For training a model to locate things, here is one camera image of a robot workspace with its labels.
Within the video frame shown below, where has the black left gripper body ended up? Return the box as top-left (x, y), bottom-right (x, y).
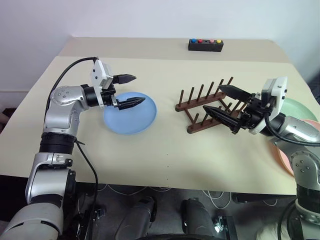
top-left (99, 83), bottom-right (121, 109)

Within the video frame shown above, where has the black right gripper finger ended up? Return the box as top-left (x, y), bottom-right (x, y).
top-left (217, 84), bottom-right (251, 102)
top-left (202, 105), bottom-right (242, 134)

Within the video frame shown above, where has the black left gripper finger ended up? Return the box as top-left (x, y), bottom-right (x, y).
top-left (116, 96), bottom-right (147, 111)
top-left (112, 73), bottom-right (137, 85)

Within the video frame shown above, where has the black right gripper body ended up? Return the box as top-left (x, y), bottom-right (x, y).
top-left (239, 92), bottom-right (272, 130)

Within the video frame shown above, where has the blue plate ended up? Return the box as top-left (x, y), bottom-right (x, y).
top-left (103, 91), bottom-right (158, 136)

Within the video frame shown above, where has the brown wooden dish rack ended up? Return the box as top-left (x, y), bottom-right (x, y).
top-left (174, 76), bottom-right (248, 135)

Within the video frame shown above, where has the green plate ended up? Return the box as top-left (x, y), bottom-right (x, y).
top-left (279, 97), bottom-right (318, 121)

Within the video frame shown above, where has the black button box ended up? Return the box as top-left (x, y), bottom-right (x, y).
top-left (188, 38), bottom-right (224, 53)

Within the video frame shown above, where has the pink-red plate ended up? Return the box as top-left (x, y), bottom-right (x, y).
top-left (268, 118), bottom-right (320, 177)

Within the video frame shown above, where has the black bar under table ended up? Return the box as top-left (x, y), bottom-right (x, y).
top-left (232, 192), bottom-right (298, 205)

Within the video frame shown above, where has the dark rounded shape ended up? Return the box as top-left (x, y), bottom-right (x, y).
top-left (117, 196), bottom-right (158, 240)
top-left (180, 198), bottom-right (218, 240)

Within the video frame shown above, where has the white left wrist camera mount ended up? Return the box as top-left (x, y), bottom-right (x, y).
top-left (90, 59), bottom-right (115, 109)

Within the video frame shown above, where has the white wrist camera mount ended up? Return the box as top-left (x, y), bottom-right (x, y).
top-left (248, 76), bottom-right (288, 135)
top-left (90, 59), bottom-right (115, 109)

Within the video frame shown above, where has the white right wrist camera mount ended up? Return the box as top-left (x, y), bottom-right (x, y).
top-left (248, 76), bottom-right (288, 135)

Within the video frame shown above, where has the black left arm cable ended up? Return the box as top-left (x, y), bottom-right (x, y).
top-left (44, 56), bottom-right (101, 226)

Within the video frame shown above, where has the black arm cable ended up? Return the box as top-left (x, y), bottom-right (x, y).
top-left (263, 109), bottom-right (320, 148)
top-left (44, 56), bottom-right (101, 226)

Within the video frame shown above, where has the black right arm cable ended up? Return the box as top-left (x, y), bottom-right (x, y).
top-left (263, 109), bottom-right (320, 148)

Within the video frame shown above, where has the white floor cable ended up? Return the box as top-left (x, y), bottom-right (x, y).
top-left (98, 183), bottom-right (171, 198)
top-left (202, 189), bottom-right (232, 209)

